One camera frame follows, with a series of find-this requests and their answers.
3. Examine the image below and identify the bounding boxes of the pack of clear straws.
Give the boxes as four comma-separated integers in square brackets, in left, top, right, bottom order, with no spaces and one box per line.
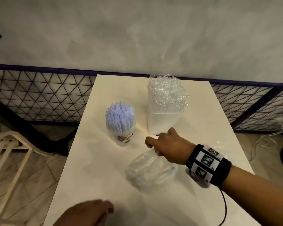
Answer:
[125,148,179,190]

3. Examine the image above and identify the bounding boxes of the black right camera cable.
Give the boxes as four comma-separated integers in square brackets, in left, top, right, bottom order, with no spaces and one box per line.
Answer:
[217,186,228,226]

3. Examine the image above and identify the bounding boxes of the clear square plastic box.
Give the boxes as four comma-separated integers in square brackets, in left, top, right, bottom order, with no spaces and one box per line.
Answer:
[146,77,187,136]

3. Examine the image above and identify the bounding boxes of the round clear plastic cup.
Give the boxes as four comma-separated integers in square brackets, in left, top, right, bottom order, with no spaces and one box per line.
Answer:
[106,120,136,147]

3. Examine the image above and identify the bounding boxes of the white plastic chair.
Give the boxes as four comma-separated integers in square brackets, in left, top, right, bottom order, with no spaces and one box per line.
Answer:
[0,131,55,219]

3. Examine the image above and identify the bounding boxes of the purple framed wire mesh fence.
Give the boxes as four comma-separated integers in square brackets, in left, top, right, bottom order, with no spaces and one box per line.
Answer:
[0,63,283,133]

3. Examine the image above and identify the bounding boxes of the black right wristband with markers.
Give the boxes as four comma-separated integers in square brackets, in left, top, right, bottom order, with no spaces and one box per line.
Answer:
[186,144,232,187]

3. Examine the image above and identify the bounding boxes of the person's left hand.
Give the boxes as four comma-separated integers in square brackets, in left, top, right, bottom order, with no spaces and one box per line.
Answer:
[52,199,115,226]

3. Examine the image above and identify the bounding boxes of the white floor cables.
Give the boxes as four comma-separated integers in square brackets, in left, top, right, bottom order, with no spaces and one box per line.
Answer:
[246,117,283,163]

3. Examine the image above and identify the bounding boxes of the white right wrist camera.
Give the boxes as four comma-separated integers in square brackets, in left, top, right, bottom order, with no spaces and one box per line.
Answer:
[185,168,212,189]

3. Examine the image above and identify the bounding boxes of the person's right forearm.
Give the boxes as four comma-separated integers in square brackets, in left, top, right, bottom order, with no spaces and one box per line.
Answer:
[220,166,283,226]

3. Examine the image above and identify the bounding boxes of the person's right hand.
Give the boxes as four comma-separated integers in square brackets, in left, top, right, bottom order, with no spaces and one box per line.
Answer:
[144,127,197,165]

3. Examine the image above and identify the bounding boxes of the small bunch of blue straws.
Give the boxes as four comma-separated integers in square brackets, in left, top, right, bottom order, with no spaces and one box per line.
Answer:
[105,101,135,133]

